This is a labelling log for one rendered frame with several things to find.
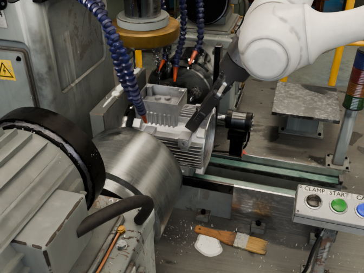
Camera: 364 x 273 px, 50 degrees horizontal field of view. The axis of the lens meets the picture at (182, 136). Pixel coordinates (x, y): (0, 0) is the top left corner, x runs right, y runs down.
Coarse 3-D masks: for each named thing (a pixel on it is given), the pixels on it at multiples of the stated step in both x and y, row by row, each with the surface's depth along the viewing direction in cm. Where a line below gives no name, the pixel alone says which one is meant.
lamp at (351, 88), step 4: (348, 84) 121; (352, 84) 119; (356, 84) 118; (360, 84) 117; (348, 88) 121; (352, 88) 119; (356, 88) 118; (360, 88) 118; (348, 92) 121; (352, 92) 120; (356, 92) 119; (360, 92) 119; (356, 96) 120; (360, 96) 119
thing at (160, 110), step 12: (156, 84) 111; (144, 96) 110; (156, 96) 107; (168, 96) 107; (180, 96) 109; (156, 108) 104; (168, 108) 102; (180, 108) 105; (156, 120) 105; (168, 120) 104
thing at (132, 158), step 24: (96, 144) 84; (120, 144) 83; (144, 144) 84; (120, 168) 77; (144, 168) 80; (168, 168) 85; (120, 192) 74; (144, 192) 76; (168, 192) 83; (168, 216) 85
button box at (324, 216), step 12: (300, 192) 84; (312, 192) 84; (324, 192) 83; (336, 192) 83; (300, 204) 82; (324, 204) 82; (348, 204) 81; (300, 216) 82; (312, 216) 81; (324, 216) 80; (336, 216) 80; (348, 216) 80; (360, 216) 79; (336, 228) 82; (348, 228) 81; (360, 228) 79
